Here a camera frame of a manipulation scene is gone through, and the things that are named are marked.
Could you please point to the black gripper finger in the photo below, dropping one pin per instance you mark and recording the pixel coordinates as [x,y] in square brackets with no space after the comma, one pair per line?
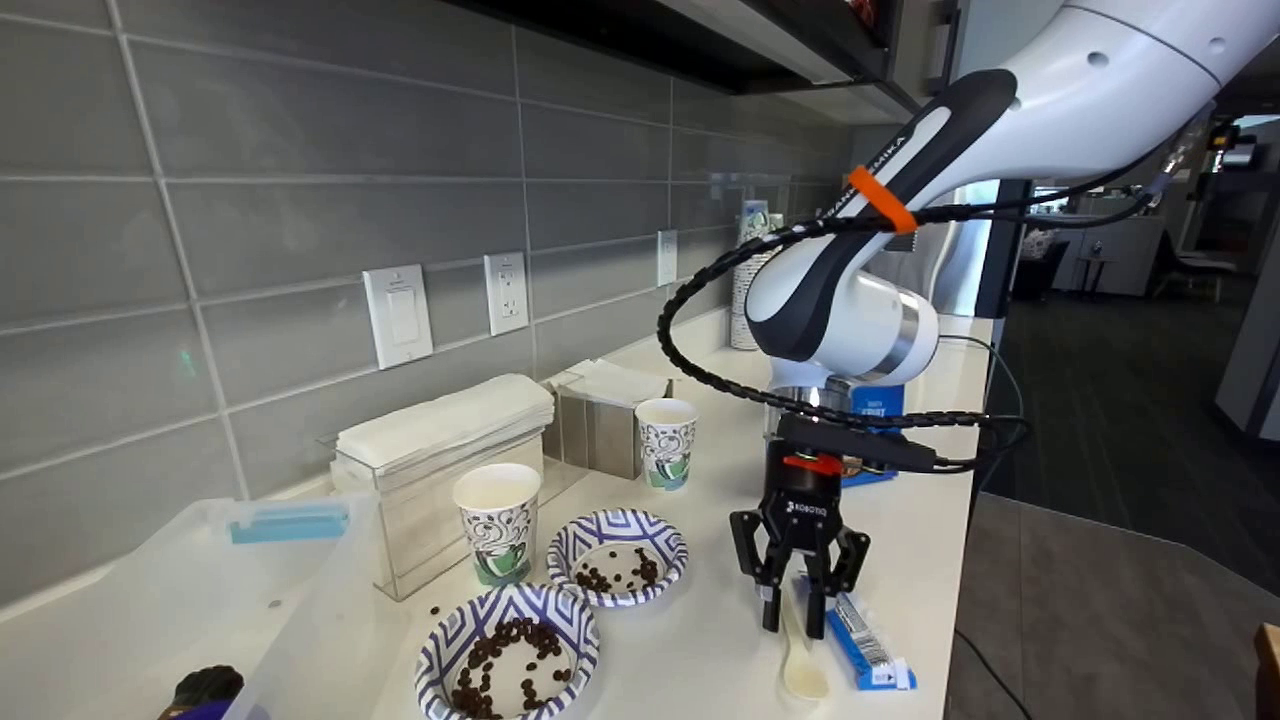
[755,566]
[834,568]

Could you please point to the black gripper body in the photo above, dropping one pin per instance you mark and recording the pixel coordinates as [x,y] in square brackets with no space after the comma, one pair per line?
[800,498]

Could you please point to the blue patterned paper bowl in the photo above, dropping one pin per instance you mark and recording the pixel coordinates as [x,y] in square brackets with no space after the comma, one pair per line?
[617,558]
[508,653]

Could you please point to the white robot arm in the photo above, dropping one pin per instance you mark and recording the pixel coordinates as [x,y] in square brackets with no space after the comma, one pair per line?
[1102,85]

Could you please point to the blue snack box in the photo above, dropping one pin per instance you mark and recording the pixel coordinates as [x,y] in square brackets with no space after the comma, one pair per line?
[874,401]

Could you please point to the blue wrapped snack bar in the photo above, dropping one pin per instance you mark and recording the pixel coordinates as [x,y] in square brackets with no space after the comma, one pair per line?
[871,661]

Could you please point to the far patterned paper cup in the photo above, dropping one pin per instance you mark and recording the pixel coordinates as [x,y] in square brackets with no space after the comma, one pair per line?
[667,441]

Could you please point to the patterned paper cup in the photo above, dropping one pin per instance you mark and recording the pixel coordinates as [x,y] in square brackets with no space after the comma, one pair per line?
[496,515]
[667,441]

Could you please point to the stack of paper cups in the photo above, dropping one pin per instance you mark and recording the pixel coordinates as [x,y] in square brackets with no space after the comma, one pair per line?
[755,227]

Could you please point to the near patterned paper cup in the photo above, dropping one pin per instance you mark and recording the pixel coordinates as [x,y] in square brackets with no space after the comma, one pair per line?
[496,515]

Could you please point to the steel napkin dispenser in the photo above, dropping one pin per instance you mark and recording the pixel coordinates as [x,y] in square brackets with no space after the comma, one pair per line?
[412,455]

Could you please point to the clear plastic storage bin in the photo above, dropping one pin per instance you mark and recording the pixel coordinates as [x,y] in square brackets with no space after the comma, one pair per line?
[284,595]

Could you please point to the white wall outlet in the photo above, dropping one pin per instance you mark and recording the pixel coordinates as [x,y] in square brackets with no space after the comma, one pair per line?
[398,312]
[507,293]
[667,250]

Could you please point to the far white wall outlet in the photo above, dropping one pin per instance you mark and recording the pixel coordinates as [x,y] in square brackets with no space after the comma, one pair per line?
[507,293]

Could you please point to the near white wall outlet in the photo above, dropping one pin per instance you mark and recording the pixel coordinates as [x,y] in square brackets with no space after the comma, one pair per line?
[398,312]

